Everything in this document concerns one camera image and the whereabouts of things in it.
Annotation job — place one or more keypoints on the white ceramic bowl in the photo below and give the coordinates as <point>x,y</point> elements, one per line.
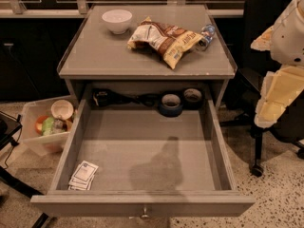
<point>117,21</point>

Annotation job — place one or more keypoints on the black stand frame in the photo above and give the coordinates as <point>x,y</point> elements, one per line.
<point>23,174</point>

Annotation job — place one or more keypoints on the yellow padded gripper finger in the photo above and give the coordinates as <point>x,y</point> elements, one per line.
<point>279,90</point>
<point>262,42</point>

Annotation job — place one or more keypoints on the blue tape roll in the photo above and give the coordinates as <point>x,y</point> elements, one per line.
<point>170,105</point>

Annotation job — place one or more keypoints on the black office chair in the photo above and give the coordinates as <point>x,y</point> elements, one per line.
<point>244,90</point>

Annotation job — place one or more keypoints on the clear plastic bin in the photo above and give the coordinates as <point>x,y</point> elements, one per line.
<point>38,143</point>

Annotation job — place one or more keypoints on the green apple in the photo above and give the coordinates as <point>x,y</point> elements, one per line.
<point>47,126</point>

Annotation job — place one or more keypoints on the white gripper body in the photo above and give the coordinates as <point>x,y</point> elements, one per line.
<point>289,43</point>

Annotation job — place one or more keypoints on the black device with cable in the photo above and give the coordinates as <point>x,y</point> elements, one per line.
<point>105,97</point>

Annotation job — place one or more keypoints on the red orange fruit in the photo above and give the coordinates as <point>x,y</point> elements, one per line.
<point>39,123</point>

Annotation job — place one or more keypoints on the round metal drawer knob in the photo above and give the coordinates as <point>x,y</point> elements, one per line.
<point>144,214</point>

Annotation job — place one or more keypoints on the brown yellow chip bag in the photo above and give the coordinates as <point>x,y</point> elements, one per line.
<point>169,41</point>

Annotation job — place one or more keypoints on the stack of white cards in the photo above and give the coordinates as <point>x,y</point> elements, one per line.
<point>83,176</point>

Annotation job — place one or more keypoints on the grey drawer cabinet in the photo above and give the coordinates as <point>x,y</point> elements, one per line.
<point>96,54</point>

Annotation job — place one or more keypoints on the white paper cup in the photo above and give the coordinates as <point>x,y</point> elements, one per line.
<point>62,109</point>

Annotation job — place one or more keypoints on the metal railing frame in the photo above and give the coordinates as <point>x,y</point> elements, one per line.
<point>79,0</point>

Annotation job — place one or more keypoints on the grey top drawer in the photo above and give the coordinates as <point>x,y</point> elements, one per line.
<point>176,167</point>

